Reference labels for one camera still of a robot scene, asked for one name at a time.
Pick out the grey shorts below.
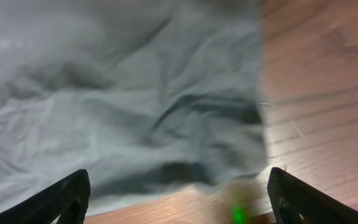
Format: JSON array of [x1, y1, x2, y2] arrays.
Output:
[[0, 0, 266, 214]]

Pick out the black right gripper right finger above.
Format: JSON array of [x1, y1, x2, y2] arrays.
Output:
[[267, 167, 358, 224]]

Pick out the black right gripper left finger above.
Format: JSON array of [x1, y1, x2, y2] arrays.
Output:
[[0, 169, 91, 224]]

